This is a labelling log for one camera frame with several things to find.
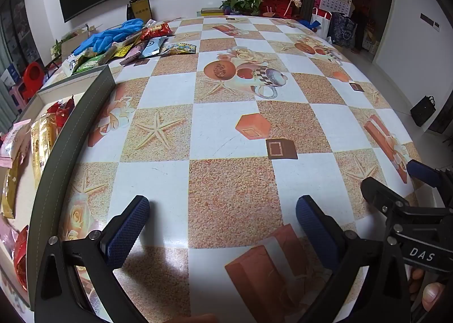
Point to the red patterned snack packet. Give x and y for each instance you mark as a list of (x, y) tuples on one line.
[(157, 30)]

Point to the grey shallow box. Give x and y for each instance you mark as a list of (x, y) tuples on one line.
[(70, 139)]

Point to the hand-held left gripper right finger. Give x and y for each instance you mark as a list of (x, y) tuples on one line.
[(315, 229)]

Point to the small leafy plant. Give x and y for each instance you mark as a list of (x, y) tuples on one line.
[(58, 46)]

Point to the blue rubber glove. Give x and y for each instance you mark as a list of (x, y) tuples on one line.
[(95, 41), (129, 27)]

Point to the black handbag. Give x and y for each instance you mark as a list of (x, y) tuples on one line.
[(423, 112)]

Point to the yellow green box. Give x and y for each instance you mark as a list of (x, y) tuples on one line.
[(212, 11)]

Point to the gold snack packet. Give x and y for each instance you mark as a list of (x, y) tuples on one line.
[(42, 146), (10, 188)]

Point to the light blue snack packet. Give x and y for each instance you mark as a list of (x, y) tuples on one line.
[(152, 47)]

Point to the shiny red snack packet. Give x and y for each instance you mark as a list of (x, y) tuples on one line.
[(66, 112), (21, 259)]

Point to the blue plastic bag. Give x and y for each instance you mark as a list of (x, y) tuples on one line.
[(309, 23)]

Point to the glass display cabinet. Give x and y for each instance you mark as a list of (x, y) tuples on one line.
[(17, 33)]

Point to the person's right hand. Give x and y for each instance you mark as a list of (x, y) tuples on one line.
[(433, 294)]

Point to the white paper bag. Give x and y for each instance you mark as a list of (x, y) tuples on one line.
[(320, 24)]

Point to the pale pink snack packet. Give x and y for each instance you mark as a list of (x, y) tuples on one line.
[(132, 54)]

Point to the red gift basket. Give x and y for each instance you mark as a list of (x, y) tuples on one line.
[(278, 6)]

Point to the dark blue patterned bag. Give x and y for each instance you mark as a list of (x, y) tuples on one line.
[(341, 31)]

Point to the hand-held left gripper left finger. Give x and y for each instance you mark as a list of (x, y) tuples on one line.
[(131, 231)]

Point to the small stacked boxes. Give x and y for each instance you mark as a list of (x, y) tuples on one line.
[(371, 43)]

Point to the yellow snack packet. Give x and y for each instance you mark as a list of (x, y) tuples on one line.
[(124, 50)]

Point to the blue white carton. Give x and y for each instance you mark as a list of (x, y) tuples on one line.
[(7, 75)]

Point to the green potted plant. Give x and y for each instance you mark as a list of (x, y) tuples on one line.
[(242, 2)]

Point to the green snack packet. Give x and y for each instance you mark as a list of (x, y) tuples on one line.
[(93, 63)]

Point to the colourful dotted snack packet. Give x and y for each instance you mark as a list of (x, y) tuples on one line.
[(178, 49)]

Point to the white blue snack packet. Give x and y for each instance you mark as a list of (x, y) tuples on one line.
[(72, 63)]

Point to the pink plastic stool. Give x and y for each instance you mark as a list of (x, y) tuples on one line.
[(16, 91)]

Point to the open cardboard box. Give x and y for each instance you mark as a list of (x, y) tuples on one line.
[(93, 29)]

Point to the plain red snack packet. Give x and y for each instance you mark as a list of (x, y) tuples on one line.
[(53, 110)]

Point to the pink white snack packet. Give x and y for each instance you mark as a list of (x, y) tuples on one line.
[(6, 238), (14, 142)]

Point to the red plastic chair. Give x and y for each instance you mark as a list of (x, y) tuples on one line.
[(33, 79)]

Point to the wall switch panel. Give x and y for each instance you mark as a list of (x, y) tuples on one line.
[(431, 22)]

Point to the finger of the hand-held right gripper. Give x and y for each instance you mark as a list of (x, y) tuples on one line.
[(423, 171), (378, 194)]

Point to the checkered printed tablecloth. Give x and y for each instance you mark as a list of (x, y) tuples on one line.
[(226, 121)]

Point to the black gold paper bag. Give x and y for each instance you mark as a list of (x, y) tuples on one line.
[(139, 10)]

